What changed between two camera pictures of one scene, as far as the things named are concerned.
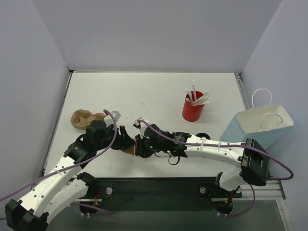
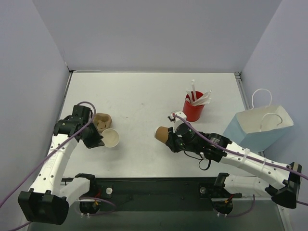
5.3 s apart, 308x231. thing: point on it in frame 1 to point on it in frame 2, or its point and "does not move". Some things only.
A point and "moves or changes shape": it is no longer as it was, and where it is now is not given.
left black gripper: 121,138 to 94,138
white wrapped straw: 194,91 does not move
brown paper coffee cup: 131,150 moves or changes shape
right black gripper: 141,147 to 172,140
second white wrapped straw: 206,98 does not move
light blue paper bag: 264,124 does not move
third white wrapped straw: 190,96 does not move
